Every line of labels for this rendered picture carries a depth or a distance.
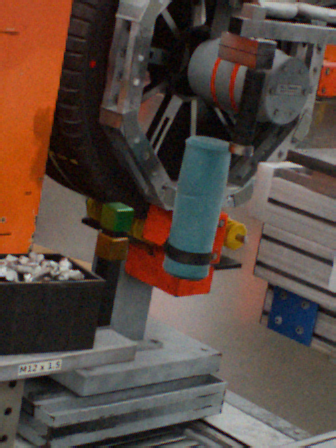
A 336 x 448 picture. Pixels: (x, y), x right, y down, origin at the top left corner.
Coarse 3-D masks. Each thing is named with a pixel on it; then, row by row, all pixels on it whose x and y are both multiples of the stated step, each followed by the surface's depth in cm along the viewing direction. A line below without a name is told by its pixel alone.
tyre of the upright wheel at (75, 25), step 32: (96, 0) 221; (96, 32) 223; (64, 64) 224; (96, 64) 225; (64, 96) 226; (96, 96) 228; (64, 128) 230; (96, 128) 230; (64, 160) 237; (96, 160) 233; (96, 192) 240; (128, 192) 241
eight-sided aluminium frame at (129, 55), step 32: (128, 0) 221; (160, 0) 222; (128, 32) 223; (128, 64) 221; (320, 64) 257; (128, 96) 222; (128, 128) 224; (288, 128) 258; (128, 160) 233; (256, 160) 259; (160, 192) 235
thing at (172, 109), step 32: (192, 0) 241; (160, 32) 244; (192, 32) 249; (160, 64) 240; (192, 96) 249; (160, 128) 246; (192, 128) 251; (224, 128) 258; (256, 128) 262; (160, 160) 263
